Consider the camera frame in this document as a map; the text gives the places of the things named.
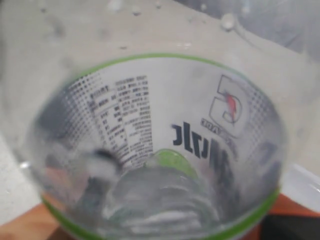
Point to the right gripper black left finger with orange pad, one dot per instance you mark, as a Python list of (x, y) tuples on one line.
[(35, 224)]

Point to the right gripper black right finger with orange pad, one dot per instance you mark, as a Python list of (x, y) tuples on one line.
[(287, 220)]

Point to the clear plastic drink bottle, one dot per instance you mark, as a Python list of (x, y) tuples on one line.
[(158, 119)]

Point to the white plastic tray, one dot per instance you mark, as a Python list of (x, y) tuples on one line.
[(302, 186)]

